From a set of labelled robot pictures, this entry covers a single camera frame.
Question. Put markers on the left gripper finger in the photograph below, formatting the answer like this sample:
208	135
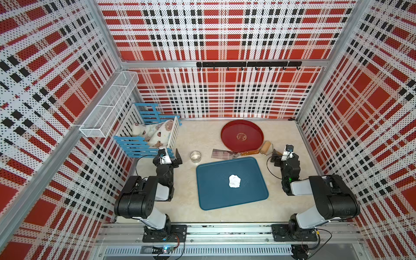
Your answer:
161	152
178	159

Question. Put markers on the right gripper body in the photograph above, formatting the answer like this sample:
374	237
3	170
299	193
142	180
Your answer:
278	159

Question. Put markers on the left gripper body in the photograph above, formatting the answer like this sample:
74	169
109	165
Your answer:
175	162

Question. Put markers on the wooden rolling pin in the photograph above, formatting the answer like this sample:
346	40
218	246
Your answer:
266	148

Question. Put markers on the white dough lump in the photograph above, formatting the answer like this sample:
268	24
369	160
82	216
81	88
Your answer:
234	181

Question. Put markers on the teal plastic tray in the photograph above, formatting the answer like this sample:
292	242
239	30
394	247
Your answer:
213	183

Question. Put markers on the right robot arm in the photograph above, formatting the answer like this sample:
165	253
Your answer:
333	199

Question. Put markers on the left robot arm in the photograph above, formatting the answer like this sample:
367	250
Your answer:
139	195

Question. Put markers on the doll in patterned cloth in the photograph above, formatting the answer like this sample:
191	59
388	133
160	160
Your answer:
156	135

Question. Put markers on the small glass bowl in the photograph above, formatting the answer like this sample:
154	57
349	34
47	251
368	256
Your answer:
195	156

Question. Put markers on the blue white toy crib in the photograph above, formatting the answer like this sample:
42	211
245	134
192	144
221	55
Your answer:
145	114

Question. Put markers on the red round plate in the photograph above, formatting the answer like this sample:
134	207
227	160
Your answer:
242	136

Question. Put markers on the small green circuit board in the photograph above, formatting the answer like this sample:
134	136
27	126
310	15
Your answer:
162	250

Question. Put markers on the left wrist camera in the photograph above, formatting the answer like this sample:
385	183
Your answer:
166	159

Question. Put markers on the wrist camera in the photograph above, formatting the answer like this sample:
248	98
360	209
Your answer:
166	159
288	152

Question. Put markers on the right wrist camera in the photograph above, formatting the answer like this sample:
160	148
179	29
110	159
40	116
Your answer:
288	152

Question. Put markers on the knife with wooden handle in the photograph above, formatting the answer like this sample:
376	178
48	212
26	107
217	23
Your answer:
229	155

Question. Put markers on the white wire mesh basket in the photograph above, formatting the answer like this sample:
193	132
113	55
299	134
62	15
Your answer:
102	118

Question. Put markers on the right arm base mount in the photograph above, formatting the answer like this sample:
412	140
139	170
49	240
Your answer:
287	233

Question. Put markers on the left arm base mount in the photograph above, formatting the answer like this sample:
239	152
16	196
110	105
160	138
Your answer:
171	233

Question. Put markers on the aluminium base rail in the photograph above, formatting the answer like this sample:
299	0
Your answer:
338	241

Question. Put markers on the black hook rail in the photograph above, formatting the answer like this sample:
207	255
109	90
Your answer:
248	64

